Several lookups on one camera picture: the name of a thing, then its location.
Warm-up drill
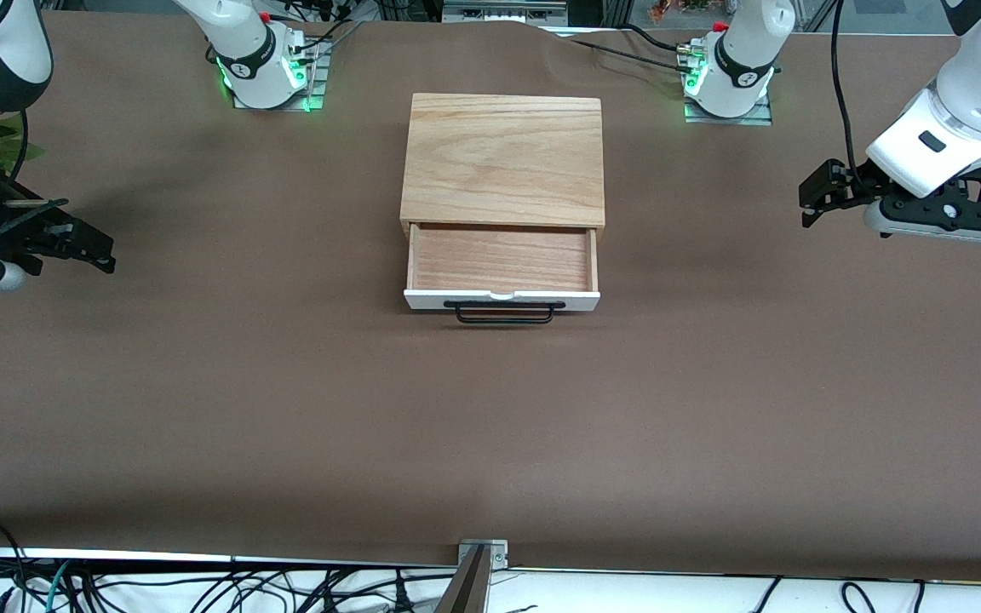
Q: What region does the black metal drawer handle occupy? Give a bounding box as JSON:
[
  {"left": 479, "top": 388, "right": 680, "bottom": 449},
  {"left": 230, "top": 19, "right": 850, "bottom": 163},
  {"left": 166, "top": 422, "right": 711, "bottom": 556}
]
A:
[{"left": 444, "top": 300, "right": 566, "bottom": 325}]

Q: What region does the short black table cable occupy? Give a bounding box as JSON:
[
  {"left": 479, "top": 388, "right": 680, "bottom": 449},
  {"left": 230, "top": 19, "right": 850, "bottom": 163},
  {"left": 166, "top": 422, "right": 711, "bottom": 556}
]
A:
[{"left": 621, "top": 23, "right": 700, "bottom": 54}]

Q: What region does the wooden drawer with white front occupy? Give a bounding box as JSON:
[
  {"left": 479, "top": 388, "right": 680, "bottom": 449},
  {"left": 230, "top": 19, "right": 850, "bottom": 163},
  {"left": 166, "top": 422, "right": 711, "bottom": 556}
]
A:
[{"left": 404, "top": 223, "right": 602, "bottom": 312}]

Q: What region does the long black table cable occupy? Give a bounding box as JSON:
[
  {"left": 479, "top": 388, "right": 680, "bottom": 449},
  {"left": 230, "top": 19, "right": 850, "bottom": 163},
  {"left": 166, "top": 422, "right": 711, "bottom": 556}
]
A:
[{"left": 552, "top": 32, "right": 700, "bottom": 69}]

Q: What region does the teal cable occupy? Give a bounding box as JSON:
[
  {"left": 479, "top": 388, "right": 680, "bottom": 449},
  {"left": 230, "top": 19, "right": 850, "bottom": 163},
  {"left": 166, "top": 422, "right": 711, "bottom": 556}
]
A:
[{"left": 42, "top": 560, "right": 72, "bottom": 613}]

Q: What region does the grey power strip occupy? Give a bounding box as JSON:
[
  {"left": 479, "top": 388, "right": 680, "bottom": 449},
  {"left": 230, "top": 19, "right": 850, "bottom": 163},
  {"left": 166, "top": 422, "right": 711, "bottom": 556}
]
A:
[{"left": 442, "top": 0, "right": 569, "bottom": 25}]

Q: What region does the orange flower bunch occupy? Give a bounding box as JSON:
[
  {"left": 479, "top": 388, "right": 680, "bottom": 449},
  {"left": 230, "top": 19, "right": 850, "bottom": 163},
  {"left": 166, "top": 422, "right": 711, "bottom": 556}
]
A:
[{"left": 648, "top": 0, "right": 717, "bottom": 24}]

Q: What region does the grey aluminium pole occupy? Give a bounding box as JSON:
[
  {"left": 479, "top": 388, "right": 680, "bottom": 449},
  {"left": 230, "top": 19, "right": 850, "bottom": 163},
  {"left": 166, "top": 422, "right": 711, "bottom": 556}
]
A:
[{"left": 433, "top": 545, "right": 491, "bottom": 613}]

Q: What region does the grey metal corner bracket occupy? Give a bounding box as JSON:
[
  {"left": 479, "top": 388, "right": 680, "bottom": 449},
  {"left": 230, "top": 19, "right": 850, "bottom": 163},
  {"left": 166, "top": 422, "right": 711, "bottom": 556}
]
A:
[{"left": 458, "top": 539, "right": 509, "bottom": 571}]

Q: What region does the black cable bundle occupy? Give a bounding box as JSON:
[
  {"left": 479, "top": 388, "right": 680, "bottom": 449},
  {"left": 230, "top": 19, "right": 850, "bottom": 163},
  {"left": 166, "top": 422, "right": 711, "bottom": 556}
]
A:
[{"left": 0, "top": 558, "right": 457, "bottom": 613}]

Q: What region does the large red artificial rose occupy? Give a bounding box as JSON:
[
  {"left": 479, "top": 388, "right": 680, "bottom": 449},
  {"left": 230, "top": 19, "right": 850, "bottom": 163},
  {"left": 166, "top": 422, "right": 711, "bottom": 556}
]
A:
[{"left": 0, "top": 113, "right": 46, "bottom": 173}]

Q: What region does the light wooden drawer cabinet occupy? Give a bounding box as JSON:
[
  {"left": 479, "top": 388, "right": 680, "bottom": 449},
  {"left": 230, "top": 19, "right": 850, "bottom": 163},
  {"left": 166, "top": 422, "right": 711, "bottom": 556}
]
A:
[{"left": 399, "top": 92, "right": 608, "bottom": 243}]

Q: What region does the brown table cover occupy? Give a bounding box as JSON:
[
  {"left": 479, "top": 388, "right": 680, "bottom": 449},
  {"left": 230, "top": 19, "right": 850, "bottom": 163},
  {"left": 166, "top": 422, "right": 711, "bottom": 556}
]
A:
[{"left": 0, "top": 9, "right": 981, "bottom": 584}]

